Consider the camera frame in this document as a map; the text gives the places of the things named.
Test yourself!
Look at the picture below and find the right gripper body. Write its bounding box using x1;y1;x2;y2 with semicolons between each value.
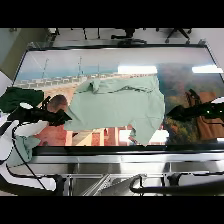
165;104;202;122

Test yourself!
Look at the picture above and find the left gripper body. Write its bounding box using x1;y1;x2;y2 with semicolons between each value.
43;109;73;127

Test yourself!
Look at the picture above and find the dark green garment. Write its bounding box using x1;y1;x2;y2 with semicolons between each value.
0;86;45;114

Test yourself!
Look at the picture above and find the light green garment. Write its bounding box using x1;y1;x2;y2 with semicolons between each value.
6;134;43;168

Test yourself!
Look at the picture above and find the light green T-shirt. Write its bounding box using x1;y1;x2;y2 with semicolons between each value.
63;74;166;147

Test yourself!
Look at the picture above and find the black office chair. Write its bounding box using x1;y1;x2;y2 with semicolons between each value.
164;28;193;45
110;28;148;45

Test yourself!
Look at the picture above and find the black cable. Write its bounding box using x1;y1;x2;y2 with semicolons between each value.
11;121;51;193

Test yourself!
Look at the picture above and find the silver frame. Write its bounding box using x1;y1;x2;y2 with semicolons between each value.
6;151;224;197

